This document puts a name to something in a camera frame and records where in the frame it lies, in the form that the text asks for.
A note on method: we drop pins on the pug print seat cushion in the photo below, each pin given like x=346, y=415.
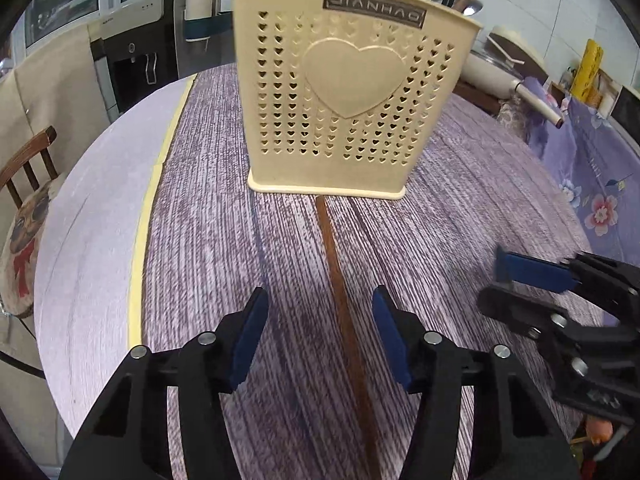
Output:
x=25, y=240

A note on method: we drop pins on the black board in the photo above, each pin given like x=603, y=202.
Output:
x=627, y=110

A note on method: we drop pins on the yellow packet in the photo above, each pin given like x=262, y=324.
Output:
x=587, y=70

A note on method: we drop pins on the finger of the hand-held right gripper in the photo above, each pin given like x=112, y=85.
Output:
x=520, y=310
x=535, y=272

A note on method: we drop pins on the white framed glass cabinet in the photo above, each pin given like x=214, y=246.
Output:
x=60, y=0

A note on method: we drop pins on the purple floral cloth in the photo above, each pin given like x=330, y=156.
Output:
x=590, y=160

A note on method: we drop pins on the white rolling pin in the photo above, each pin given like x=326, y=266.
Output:
x=535, y=102

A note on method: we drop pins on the white pot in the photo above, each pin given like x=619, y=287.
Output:
x=485, y=67

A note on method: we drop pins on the white and black water dispenser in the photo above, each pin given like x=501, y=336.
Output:
x=130, y=65

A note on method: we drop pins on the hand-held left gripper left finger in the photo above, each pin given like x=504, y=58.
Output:
x=250, y=330

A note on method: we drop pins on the small white box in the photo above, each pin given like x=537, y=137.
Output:
x=606, y=104

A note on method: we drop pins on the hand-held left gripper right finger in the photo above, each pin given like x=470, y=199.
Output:
x=390, y=330

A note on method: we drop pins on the beige plastic utensil holder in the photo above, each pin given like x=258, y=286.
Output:
x=350, y=80

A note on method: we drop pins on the beige cloth cover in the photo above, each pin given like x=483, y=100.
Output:
x=55, y=95

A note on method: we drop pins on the wooden chair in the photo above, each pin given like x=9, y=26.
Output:
x=30, y=155

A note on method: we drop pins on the orange object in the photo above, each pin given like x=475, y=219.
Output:
x=599, y=429

